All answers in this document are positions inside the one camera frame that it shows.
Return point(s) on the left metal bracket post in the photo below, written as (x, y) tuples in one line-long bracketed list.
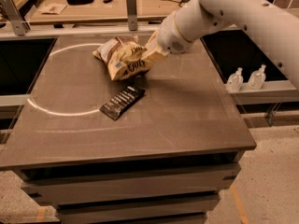
[(19, 24)]

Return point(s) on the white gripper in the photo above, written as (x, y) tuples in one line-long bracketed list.
[(169, 34)]

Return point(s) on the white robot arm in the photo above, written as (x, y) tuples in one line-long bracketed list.
[(273, 30)]

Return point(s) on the black object on back table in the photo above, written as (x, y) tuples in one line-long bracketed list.
[(78, 2)]

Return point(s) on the dark chocolate rxbar wrapper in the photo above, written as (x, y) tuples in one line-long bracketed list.
[(122, 101)]

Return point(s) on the paper packet on back table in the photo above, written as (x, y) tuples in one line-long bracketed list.
[(53, 9)]

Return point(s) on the right clear sanitizer bottle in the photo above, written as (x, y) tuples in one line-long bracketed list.
[(257, 78)]

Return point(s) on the middle metal bracket post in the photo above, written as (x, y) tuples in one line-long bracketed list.
[(131, 14)]

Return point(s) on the grey drawer cabinet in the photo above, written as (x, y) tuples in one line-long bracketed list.
[(178, 190)]

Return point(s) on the brown chip bag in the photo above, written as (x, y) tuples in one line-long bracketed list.
[(122, 56)]

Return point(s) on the small black device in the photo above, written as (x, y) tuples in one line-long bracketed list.
[(107, 1)]

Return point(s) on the metal bracket post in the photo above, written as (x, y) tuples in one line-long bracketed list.
[(131, 14), (19, 24)]

